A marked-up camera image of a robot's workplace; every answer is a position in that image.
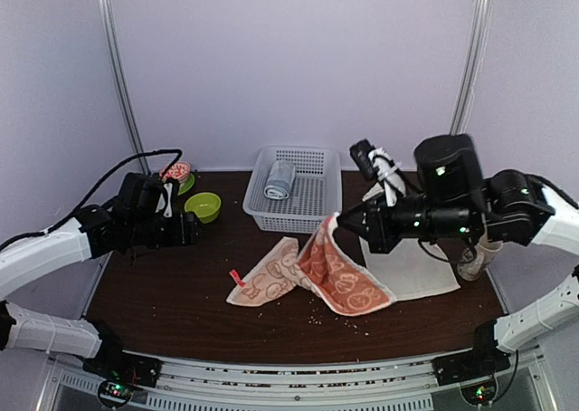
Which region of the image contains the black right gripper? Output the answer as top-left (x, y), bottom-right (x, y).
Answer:
top-left (337, 191), bottom-right (479, 256)

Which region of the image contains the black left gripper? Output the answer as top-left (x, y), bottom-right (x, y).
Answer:
top-left (128, 210), bottom-right (205, 247)

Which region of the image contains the orange bunny pattern towel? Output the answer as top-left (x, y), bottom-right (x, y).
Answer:
top-left (226, 214), bottom-right (397, 317)

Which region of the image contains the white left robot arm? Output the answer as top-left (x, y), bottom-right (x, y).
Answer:
top-left (1, 173), bottom-right (202, 378)

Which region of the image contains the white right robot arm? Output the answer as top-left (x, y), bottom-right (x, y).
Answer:
top-left (337, 134), bottom-right (578, 254)

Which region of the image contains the green plastic bowl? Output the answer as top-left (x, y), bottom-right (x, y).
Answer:
top-left (184, 192), bottom-right (222, 224)

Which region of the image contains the green plastic plate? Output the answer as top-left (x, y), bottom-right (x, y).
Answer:
top-left (177, 173), bottom-right (195, 196)

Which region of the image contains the red white patterned bowl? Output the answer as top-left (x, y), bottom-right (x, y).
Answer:
top-left (159, 160), bottom-right (192, 185)

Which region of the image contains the white perforated plastic basket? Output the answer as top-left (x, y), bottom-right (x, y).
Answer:
top-left (242, 146), bottom-right (343, 234)

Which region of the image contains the cream white towel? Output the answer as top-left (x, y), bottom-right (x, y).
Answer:
top-left (359, 238), bottom-right (460, 301)

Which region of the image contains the rolled light blue towel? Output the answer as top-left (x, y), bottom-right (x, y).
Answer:
top-left (263, 160), bottom-right (296, 200)

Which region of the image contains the cream patterned cup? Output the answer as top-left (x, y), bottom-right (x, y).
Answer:
top-left (456, 238), bottom-right (503, 282)

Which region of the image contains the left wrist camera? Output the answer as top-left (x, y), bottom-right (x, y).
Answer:
top-left (156, 177), bottom-right (180, 218)

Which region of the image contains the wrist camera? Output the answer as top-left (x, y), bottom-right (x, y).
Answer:
top-left (349, 139), bottom-right (407, 206)
top-left (156, 177), bottom-right (180, 218)

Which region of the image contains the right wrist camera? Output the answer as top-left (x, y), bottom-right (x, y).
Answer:
top-left (349, 139), bottom-right (407, 206)

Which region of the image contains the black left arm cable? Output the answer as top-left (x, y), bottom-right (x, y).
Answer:
top-left (0, 148), bottom-right (184, 253)

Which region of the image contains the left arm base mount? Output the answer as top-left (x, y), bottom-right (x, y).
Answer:
top-left (81, 320), bottom-right (162, 393)

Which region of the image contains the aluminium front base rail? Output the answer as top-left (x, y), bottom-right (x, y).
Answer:
top-left (33, 345), bottom-right (560, 411)

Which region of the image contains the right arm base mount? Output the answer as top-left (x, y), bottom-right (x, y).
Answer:
top-left (432, 320), bottom-right (510, 409)

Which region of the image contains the left aluminium frame post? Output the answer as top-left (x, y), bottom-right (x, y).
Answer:
top-left (97, 0), bottom-right (144, 154)

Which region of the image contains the aluminium frame post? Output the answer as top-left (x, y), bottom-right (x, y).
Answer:
top-left (450, 0), bottom-right (492, 135)
top-left (97, 0), bottom-right (144, 154)

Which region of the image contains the right aluminium frame post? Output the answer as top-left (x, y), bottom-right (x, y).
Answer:
top-left (450, 0), bottom-right (492, 135)

